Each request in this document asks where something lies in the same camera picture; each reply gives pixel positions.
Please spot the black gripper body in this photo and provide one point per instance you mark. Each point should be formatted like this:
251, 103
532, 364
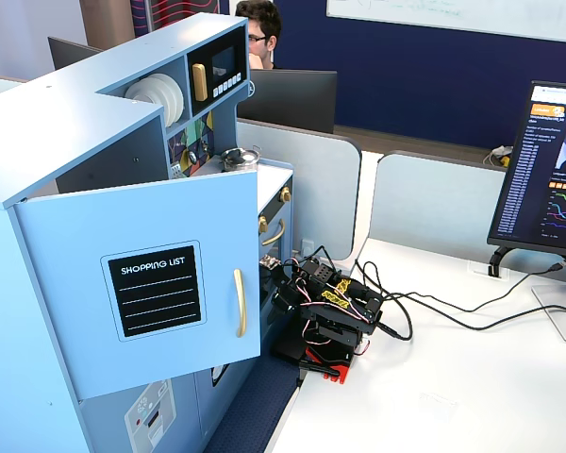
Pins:
283, 293

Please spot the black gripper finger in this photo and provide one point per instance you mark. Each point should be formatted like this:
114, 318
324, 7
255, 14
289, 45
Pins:
292, 304
280, 303

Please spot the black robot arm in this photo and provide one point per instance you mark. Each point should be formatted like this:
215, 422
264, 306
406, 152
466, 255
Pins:
339, 325

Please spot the blue shopping list cabinet door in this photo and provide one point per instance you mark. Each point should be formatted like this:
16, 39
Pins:
75, 226

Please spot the white socket plate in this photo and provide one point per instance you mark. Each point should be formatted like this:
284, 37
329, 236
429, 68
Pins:
307, 246

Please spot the blue windowed oven door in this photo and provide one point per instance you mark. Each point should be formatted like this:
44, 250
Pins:
287, 236

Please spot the gold stove knob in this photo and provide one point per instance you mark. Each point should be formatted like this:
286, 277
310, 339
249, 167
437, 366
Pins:
285, 192
262, 223

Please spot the red table clamp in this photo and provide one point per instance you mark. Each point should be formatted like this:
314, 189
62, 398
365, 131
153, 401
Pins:
342, 373

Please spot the grey desk divider panel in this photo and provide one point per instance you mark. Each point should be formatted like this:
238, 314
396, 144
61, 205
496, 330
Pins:
321, 189
429, 203

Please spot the steel toy cooking pot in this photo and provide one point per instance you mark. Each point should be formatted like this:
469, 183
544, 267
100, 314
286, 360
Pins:
250, 167

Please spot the blue dishwasher print door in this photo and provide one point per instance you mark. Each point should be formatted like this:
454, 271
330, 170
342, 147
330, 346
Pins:
207, 406

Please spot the steel slotted spatula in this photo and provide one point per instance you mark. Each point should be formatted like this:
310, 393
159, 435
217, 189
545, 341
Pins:
176, 171

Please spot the steel ladle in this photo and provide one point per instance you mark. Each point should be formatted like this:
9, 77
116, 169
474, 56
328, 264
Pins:
192, 156

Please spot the black computer monitor back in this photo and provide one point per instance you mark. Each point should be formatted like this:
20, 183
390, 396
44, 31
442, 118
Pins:
287, 99
71, 54

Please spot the black toy microwave door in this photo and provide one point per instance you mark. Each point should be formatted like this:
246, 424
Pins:
199, 106

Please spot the white toy plate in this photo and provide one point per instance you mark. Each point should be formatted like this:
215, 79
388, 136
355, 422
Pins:
173, 101
146, 89
181, 111

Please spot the blue ice dispenser fridge door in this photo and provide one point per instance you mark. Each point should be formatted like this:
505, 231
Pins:
99, 424

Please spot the small yellow box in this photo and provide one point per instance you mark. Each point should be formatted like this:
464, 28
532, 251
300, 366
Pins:
504, 161

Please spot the lit computer monitor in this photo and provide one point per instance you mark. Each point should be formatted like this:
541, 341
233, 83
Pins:
523, 189

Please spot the dark haired person with glasses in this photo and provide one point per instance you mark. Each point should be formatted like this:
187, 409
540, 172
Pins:
259, 19

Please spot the blue toy kitchen unit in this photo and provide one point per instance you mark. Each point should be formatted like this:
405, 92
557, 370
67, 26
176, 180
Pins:
75, 108

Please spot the black monitor stand bracket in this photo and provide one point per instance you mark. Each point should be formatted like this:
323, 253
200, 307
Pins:
497, 257

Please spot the white wall whiteboard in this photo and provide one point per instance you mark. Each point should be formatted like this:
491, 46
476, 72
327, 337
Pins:
453, 19

